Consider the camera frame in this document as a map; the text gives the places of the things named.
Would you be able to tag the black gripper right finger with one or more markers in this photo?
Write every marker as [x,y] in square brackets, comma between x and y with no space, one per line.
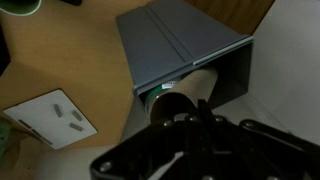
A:
[255,151]

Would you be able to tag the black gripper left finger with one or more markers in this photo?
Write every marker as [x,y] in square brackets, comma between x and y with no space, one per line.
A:
[142,155]

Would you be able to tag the gray bin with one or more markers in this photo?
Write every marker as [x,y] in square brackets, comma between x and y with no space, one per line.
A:
[167,39]

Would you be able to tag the white green mug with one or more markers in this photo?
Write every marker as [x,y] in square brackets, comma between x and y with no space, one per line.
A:
[20,7]

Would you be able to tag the white wall outlet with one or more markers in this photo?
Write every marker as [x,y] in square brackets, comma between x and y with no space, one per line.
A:
[53,118]

